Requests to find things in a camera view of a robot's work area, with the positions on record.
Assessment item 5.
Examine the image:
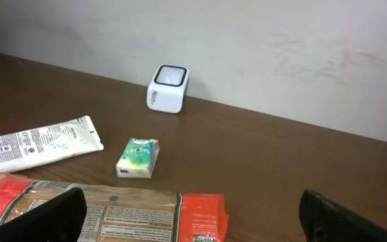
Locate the green tissue pack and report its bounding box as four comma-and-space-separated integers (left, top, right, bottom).
116, 138, 160, 178

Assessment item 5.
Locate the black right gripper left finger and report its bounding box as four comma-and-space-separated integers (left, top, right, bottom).
0, 188, 87, 242

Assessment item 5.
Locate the orange spaghetti package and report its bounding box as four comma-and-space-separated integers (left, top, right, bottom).
0, 173, 229, 242

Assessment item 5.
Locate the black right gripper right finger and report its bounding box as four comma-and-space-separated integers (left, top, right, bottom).
298, 190, 387, 242

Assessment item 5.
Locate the white barcode scanner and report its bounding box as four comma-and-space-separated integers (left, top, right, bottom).
146, 65, 190, 114

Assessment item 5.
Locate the white cream tube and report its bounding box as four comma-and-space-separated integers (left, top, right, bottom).
0, 116, 104, 173

